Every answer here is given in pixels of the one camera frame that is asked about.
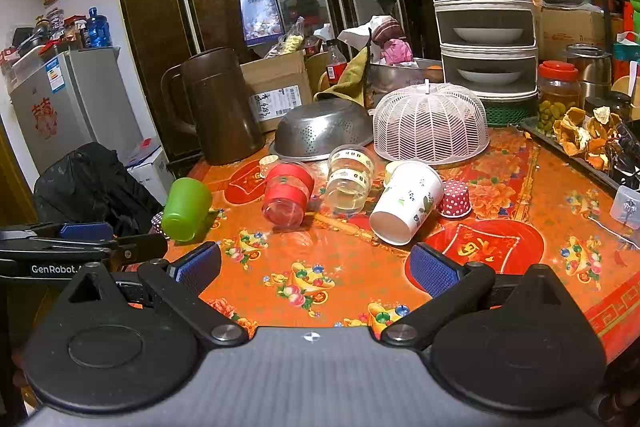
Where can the glass jar red lid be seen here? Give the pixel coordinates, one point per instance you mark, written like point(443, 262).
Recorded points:
point(558, 90)

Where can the tray of dried peels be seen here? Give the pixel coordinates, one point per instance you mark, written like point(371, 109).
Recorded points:
point(600, 143)

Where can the blue white snack bag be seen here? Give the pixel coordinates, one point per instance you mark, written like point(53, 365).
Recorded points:
point(261, 21)

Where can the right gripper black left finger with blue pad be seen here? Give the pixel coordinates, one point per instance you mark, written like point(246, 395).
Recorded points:
point(176, 287)

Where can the silver mini fridge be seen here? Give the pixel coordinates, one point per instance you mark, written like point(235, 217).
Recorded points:
point(75, 98)

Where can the steel pot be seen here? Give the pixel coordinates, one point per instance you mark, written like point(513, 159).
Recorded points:
point(595, 69)

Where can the cardboard box with label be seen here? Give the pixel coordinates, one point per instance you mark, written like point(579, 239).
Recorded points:
point(276, 85)

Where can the yellow cupcake liner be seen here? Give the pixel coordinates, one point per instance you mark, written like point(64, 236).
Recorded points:
point(267, 163)

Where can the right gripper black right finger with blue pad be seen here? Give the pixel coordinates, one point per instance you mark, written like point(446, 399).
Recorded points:
point(454, 290)

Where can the black plastic bag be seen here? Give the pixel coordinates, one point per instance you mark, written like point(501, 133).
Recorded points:
point(91, 185)

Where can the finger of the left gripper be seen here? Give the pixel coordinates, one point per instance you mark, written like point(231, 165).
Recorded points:
point(88, 232)
point(129, 250)

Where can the clear cup red ribbon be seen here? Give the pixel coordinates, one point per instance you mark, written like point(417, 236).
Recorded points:
point(289, 186)

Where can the pink mesh food cover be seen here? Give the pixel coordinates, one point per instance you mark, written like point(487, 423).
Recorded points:
point(438, 123)

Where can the red polka dot cupcake liner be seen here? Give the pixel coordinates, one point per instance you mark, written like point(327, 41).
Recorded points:
point(455, 203)

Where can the white floral paper cup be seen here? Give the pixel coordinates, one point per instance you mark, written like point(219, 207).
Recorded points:
point(412, 194)

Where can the steel colander bowl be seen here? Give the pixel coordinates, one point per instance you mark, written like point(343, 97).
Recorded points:
point(312, 132)

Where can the blue water bottle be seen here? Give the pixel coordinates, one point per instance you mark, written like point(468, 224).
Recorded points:
point(98, 34)

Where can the brown plastic pitcher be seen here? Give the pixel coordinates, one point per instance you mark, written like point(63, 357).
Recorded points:
point(219, 105)

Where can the small clear plastic box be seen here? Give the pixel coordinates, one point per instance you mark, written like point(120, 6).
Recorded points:
point(626, 207)

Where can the small white box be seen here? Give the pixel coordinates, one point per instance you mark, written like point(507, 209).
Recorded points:
point(148, 164)

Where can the clear cup with ribbon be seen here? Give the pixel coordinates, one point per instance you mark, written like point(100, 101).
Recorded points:
point(351, 173)

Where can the green plastic cup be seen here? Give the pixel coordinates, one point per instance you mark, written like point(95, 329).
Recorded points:
point(186, 209)

